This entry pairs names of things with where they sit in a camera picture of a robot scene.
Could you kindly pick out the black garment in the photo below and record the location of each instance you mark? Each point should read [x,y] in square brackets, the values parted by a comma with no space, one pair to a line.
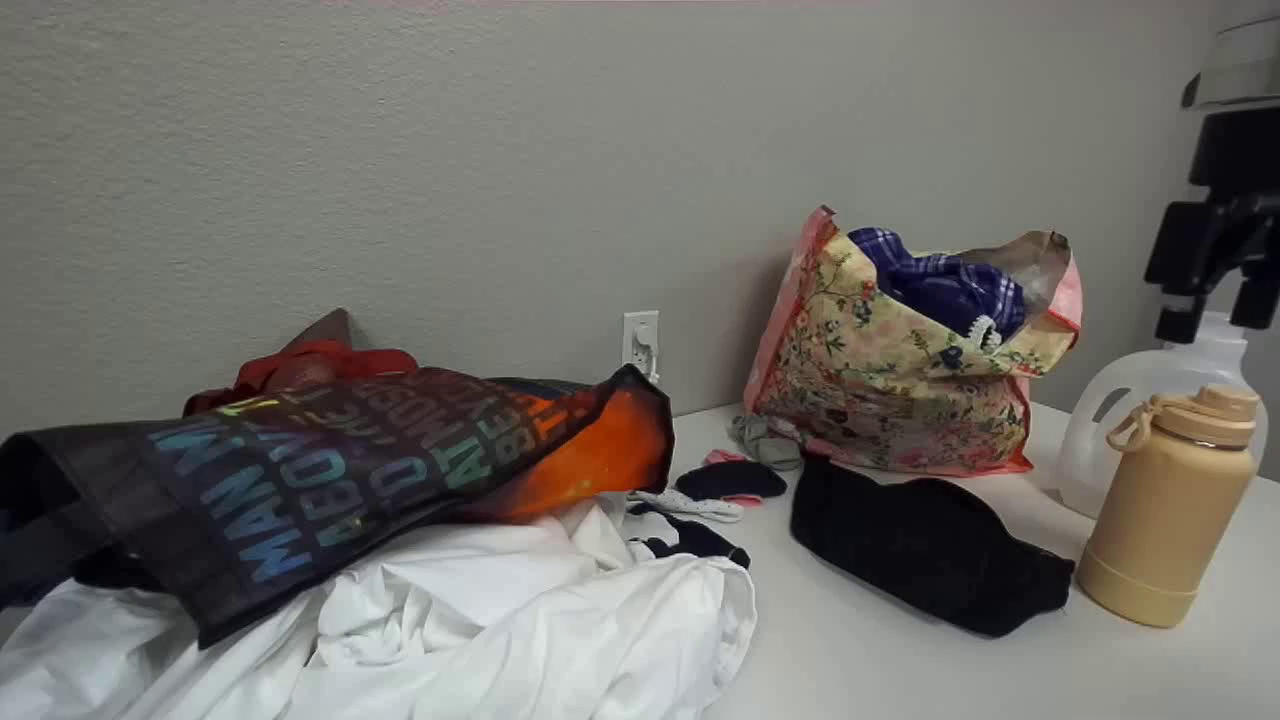
[920,544]

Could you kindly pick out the translucent white detergent jug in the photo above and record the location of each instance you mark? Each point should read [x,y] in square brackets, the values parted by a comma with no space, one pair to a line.
[1104,412]

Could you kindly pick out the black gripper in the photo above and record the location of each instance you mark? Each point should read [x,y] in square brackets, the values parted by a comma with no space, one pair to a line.
[1235,220]

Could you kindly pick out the gray cloth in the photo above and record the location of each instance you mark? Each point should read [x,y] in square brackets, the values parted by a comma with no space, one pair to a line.
[761,437]

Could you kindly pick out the small black sock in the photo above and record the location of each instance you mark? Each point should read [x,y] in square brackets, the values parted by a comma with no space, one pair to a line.
[727,480]

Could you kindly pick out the navy garment with white trim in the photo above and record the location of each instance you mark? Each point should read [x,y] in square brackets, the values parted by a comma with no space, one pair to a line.
[986,328]

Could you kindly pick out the white wall outlet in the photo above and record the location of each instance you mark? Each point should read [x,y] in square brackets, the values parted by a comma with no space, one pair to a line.
[641,344]

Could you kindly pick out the black tote bag colourful lettering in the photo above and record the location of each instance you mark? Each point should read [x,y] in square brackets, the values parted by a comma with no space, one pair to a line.
[334,480]

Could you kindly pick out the white cloth pile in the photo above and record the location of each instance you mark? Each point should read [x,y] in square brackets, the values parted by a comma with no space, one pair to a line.
[534,624]

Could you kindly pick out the tan insulated water bottle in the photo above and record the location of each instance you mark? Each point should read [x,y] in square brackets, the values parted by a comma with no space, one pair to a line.
[1166,515]

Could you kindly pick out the floral bag with pink trim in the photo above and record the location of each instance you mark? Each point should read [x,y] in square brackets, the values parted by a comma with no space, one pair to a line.
[880,386]

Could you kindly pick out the glossy blue patterned cloth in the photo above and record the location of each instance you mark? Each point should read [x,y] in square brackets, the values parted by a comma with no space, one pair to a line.
[884,258]

